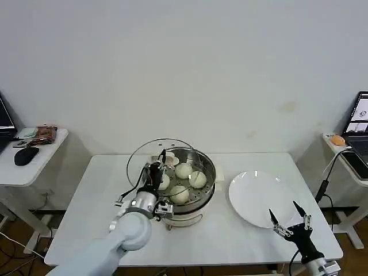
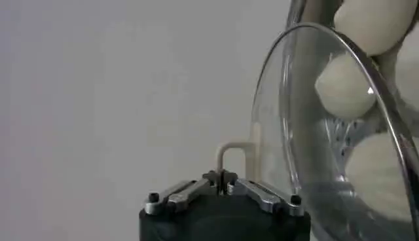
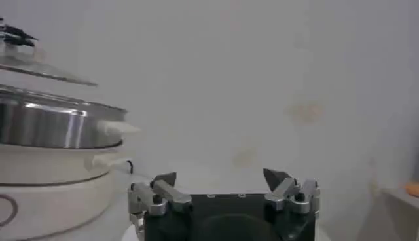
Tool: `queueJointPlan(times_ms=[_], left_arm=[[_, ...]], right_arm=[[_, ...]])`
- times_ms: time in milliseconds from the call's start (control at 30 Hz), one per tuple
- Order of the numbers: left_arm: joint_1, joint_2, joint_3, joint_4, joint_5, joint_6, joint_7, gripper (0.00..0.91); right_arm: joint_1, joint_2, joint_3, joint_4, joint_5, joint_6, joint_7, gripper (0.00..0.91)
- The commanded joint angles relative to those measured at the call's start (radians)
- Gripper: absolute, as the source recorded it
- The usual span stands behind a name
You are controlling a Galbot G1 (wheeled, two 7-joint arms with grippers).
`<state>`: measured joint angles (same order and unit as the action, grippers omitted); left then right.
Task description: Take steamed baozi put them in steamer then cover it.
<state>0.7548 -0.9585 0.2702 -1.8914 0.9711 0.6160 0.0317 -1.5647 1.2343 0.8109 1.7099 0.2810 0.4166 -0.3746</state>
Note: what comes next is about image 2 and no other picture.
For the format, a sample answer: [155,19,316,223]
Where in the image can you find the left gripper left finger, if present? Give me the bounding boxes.
[143,170,223,216]

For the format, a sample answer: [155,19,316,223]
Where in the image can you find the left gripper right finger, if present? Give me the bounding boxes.
[222,170,305,217]

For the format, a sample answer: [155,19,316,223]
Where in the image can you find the round glass lid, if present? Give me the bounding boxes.
[215,22,419,241]

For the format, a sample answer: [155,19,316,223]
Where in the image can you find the white steamed bun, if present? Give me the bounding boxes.
[394,29,419,113]
[333,0,418,57]
[314,54,377,120]
[345,132,417,224]

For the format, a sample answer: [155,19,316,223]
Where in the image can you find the steel perforated steamer basket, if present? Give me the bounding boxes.
[284,0,419,241]

